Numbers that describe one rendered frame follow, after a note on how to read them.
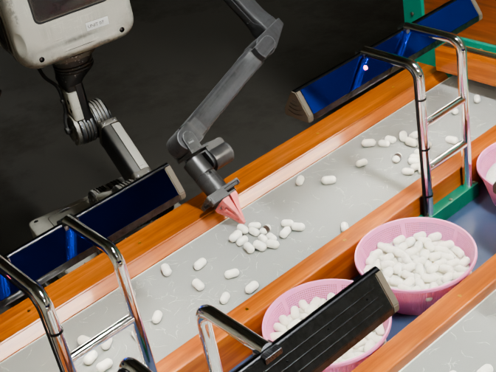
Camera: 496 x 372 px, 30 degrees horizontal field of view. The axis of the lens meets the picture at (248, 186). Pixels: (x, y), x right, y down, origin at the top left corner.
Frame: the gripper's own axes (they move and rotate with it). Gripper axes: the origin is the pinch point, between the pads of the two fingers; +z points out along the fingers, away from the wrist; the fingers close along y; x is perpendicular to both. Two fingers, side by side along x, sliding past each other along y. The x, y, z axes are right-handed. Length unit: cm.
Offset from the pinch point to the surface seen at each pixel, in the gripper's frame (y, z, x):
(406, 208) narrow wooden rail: 26.6, 23.4, -17.8
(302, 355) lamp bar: -44, 35, -72
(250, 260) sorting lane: -7.8, 9.8, -5.6
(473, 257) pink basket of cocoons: 21, 42, -33
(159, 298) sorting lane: -30.0, 4.1, -1.9
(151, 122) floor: 92, -98, 182
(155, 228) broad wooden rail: -15.2, -12.6, 9.1
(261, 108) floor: 130, -68, 159
